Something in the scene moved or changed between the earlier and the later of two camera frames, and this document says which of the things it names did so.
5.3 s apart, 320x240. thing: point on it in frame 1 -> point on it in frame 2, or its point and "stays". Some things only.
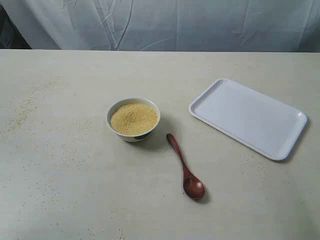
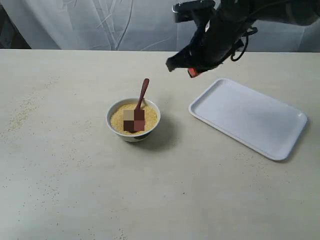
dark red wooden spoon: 193,187 -> 134,120
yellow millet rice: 133,118 stays
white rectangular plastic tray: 250,118 stays
